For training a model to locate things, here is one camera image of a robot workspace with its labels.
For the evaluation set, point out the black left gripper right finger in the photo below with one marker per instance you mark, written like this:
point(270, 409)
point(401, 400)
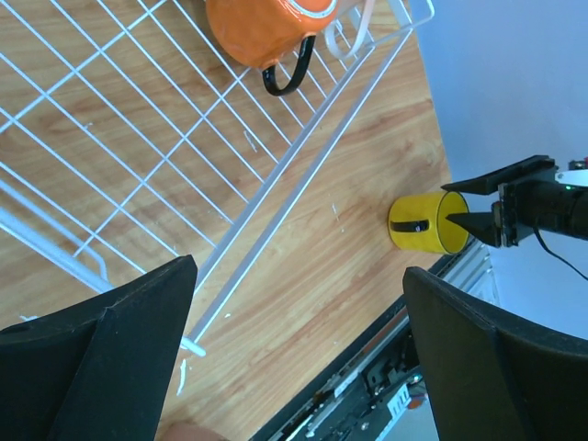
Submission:
point(490, 374)

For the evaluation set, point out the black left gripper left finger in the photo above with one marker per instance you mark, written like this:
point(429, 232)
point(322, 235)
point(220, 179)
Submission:
point(100, 369)

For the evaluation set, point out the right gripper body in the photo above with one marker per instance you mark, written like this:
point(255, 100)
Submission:
point(535, 206)

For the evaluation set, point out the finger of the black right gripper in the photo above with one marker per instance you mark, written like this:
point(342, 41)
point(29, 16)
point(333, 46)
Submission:
point(480, 225)
point(487, 184)

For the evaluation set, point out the yellow glass mug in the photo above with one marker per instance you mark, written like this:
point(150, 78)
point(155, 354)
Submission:
point(419, 223)

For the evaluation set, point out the orange glass mug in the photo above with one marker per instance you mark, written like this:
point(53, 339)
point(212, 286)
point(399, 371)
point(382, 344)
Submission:
point(259, 33)

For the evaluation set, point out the small white pink-handled cup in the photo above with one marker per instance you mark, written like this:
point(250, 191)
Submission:
point(183, 431)

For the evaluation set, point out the pink mug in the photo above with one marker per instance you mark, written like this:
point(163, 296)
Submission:
point(345, 35)

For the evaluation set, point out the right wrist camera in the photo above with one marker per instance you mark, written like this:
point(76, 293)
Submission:
point(575, 175)

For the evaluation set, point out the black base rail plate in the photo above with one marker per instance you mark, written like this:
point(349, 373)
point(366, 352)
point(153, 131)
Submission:
point(353, 396)

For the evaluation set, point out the white wire dish rack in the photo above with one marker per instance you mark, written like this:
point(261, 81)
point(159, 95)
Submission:
point(128, 137)

